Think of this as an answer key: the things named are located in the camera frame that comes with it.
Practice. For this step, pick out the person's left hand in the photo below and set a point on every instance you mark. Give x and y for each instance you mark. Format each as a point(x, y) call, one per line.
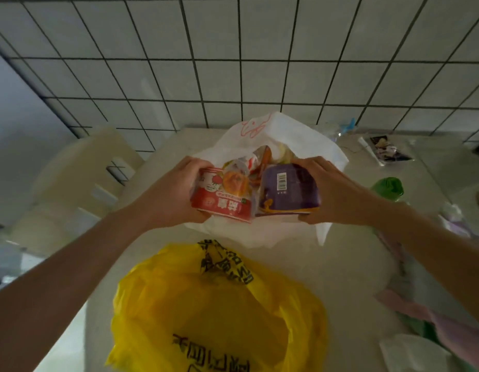
point(166, 201)

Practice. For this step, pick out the person's right hand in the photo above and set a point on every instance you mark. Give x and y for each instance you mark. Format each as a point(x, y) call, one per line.
point(340, 201)

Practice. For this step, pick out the purple instant noodles cup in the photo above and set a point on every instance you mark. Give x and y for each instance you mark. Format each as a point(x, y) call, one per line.
point(290, 193)

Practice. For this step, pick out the red instant noodle cup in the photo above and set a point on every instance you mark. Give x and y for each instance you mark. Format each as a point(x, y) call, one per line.
point(224, 205)

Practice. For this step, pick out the white plastic bag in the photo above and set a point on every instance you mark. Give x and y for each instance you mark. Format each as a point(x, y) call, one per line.
point(293, 139)

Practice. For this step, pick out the orange sausages bunch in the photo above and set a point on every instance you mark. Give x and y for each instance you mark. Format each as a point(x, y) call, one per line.
point(262, 158)

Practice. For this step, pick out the yellow plastic bag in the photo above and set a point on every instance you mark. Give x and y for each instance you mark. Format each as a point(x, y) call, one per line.
point(166, 313)

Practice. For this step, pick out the person's right forearm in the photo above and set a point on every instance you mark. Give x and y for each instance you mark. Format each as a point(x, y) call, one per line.
point(437, 247)

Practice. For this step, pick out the person's left forearm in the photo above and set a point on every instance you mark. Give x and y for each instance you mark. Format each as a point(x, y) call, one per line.
point(49, 286)

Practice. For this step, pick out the green bag roll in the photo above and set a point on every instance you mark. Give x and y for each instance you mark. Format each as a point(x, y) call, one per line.
point(388, 187)

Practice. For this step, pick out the round dining table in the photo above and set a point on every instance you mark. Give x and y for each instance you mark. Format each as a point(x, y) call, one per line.
point(359, 267)

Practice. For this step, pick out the small clear blue-cap bottle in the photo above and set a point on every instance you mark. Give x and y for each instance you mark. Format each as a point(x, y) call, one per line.
point(340, 127)

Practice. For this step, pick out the white slatted chair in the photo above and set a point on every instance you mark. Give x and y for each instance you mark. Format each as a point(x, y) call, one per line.
point(69, 182)

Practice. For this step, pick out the green towel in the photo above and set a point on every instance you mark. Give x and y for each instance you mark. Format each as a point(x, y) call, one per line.
point(421, 329)

